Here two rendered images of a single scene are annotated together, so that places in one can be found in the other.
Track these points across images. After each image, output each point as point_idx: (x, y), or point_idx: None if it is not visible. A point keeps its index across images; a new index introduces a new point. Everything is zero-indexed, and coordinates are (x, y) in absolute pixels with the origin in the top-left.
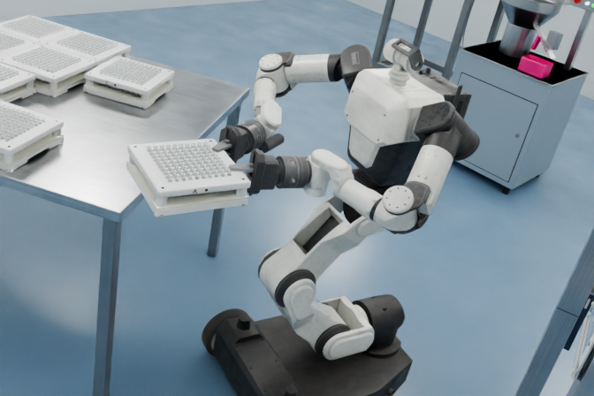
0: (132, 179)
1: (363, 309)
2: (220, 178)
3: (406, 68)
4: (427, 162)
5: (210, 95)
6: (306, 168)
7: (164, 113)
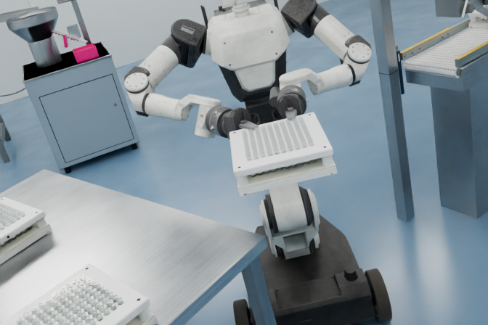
0: (202, 231)
1: None
2: (308, 123)
3: None
4: (336, 26)
5: (43, 191)
6: (300, 88)
7: (68, 217)
